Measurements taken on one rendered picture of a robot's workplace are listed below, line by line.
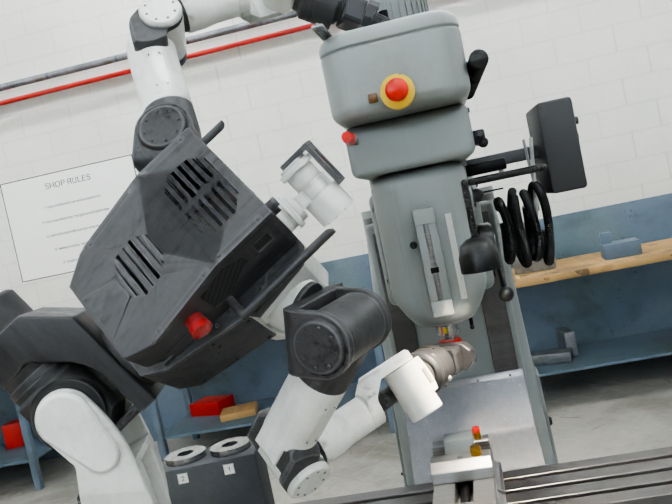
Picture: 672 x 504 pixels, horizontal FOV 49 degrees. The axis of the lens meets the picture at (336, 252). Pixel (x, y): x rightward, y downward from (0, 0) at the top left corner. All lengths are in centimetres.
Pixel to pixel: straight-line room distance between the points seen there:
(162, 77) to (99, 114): 503
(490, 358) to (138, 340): 113
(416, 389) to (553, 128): 73
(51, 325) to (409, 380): 61
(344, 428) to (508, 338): 77
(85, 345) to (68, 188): 534
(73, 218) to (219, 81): 167
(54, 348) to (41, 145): 546
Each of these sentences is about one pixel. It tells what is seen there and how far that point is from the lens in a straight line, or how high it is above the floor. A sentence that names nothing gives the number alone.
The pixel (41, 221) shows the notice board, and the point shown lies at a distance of 659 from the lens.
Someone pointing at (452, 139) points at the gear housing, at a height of 167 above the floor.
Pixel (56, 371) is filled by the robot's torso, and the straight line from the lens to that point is 119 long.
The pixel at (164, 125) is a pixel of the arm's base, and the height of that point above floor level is 177.
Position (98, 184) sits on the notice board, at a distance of 635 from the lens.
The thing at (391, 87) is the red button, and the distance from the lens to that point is 127.
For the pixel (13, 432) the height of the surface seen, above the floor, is 36.
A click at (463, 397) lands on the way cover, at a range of 195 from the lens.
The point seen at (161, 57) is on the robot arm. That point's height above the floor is 191.
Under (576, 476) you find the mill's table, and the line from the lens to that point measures 169.
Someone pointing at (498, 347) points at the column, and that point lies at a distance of 194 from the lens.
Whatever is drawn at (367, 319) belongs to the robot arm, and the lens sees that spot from 105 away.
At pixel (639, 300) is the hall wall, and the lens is 598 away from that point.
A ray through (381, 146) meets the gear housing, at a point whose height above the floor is 168.
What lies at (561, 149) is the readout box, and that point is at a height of 161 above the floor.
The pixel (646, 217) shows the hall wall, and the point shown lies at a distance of 593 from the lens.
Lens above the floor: 158
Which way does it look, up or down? 3 degrees down
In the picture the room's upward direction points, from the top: 12 degrees counter-clockwise
